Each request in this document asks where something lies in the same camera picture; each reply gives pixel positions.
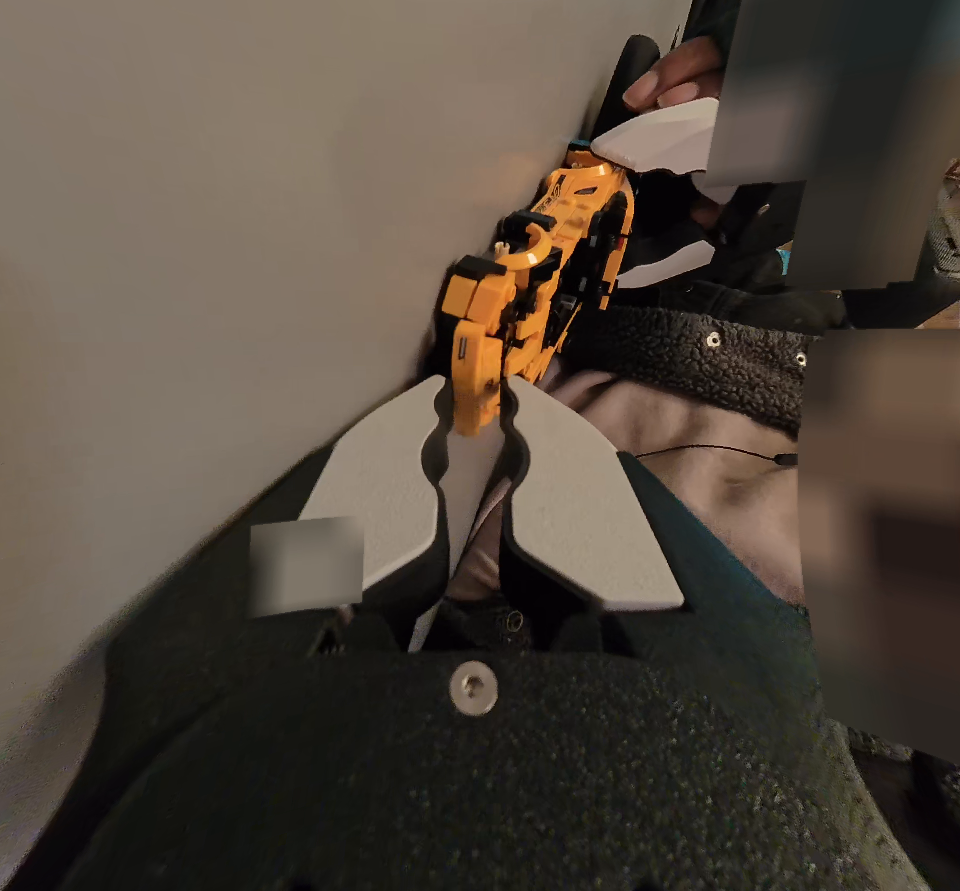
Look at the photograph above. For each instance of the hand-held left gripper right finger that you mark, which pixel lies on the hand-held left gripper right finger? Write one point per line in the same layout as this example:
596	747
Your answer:
585	523

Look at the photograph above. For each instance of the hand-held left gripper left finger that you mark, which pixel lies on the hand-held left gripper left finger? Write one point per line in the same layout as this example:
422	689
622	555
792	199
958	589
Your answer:
375	471

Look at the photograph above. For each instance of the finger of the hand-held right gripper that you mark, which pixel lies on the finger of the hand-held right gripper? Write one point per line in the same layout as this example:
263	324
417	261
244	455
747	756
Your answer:
667	266
660	137

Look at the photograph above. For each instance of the orange lego car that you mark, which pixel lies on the orange lego car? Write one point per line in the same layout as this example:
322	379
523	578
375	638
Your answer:
570	208

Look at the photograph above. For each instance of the person's right hand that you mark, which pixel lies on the person's right hand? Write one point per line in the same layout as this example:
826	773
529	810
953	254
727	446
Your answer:
682	70

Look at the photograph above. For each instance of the person's black fleece jacket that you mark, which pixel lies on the person's black fleece jacket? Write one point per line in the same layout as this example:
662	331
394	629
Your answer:
675	351

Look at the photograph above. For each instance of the black earphone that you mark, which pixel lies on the black earphone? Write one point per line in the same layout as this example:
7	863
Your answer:
712	447

